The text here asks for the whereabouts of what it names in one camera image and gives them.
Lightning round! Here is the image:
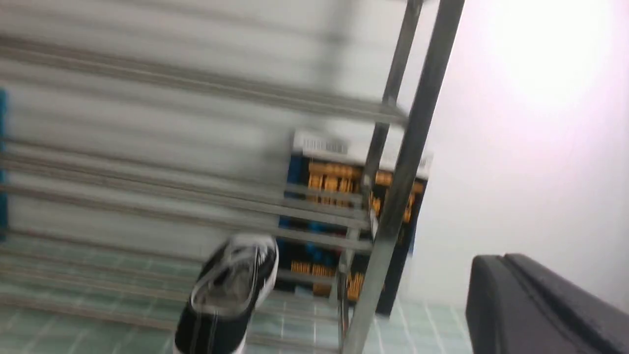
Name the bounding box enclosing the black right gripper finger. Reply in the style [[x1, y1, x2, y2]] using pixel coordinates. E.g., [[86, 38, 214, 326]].
[[465, 253, 629, 354]]

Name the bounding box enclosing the black canvas sneaker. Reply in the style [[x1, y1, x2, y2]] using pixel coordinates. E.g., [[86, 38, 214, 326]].
[[172, 233, 279, 354]]

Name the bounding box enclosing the metal shoe rack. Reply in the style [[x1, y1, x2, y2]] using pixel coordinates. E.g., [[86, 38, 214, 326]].
[[1, 0, 465, 354]]

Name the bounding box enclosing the dark book with orange text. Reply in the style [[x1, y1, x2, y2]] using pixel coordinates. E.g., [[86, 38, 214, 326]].
[[278, 129, 434, 317]]

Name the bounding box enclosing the green checkered tablecloth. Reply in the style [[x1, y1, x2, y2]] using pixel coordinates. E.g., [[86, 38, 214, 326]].
[[1, 236, 472, 354]]

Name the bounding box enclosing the teal vertical pole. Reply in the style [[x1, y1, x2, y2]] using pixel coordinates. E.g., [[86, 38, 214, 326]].
[[0, 88, 8, 241]]

